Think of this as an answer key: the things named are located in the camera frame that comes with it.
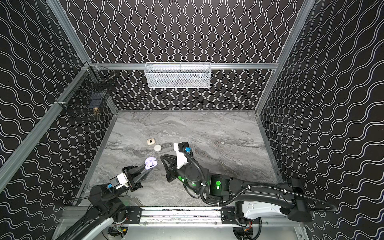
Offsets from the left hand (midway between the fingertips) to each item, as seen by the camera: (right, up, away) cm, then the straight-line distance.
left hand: (149, 167), depth 58 cm
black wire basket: (-49, +39, +38) cm, 74 cm away
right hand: (+4, +3, +2) cm, 6 cm away
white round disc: (-6, +2, +40) cm, 41 cm away
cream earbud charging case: (-11, +6, +43) cm, 45 cm away
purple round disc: (0, +2, +1) cm, 2 cm away
